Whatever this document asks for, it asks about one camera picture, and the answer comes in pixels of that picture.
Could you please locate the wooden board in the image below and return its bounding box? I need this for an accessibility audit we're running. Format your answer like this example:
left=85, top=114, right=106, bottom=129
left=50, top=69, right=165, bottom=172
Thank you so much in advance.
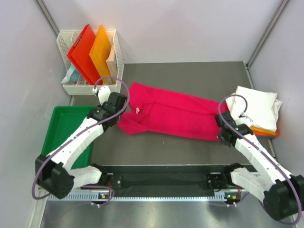
left=106, top=45, right=118, bottom=77

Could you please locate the red plastic board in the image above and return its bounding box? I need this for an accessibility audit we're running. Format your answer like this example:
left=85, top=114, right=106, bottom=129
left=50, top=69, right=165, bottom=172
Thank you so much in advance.
left=67, top=24, right=100, bottom=85

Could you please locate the green plastic tray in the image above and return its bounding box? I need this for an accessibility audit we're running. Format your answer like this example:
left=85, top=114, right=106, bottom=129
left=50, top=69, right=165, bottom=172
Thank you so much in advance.
left=41, top=105, right=95, bottom=170

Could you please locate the magenta t shirt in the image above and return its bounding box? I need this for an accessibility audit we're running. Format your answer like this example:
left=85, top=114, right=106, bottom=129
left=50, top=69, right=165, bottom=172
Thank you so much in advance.
left=118, top=83, right=228, bottom=141

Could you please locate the white slotted cable duct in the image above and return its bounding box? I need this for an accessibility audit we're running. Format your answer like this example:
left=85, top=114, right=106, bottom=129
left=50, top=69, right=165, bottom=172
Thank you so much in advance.
left=47, top=191, right=240, bottom=202

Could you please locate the white plastic basket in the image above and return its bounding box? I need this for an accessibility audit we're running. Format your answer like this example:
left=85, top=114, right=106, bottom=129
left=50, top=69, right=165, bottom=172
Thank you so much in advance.
left=56, top=29, right=124, bottom=95

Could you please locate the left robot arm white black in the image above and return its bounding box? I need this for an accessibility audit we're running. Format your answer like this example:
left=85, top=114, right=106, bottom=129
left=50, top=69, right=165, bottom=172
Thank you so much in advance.
left=34, top=92, right=130, bottom=199

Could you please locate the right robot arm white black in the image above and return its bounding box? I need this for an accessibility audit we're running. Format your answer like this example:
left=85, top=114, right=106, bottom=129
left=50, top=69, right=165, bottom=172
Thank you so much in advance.
left=215, top=112, right=304, bottom=221

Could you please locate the orange plastic board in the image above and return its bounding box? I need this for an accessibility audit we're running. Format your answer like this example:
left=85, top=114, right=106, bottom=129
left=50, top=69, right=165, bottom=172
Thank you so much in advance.
left=89, top=25, right=111, bottom=77

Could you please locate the folded white t shirt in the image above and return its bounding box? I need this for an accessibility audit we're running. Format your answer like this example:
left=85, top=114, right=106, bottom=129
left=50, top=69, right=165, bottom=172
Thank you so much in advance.
left=226, top=86, right=283, bottom=132

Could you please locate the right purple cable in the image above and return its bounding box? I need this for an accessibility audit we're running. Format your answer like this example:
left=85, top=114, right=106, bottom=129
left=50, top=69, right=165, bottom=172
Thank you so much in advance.
left=218, top=94, right=303, bottom=225

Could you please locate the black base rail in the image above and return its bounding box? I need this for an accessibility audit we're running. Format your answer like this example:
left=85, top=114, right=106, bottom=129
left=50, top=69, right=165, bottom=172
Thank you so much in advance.
left=80, top=164, right=251, bottom=197

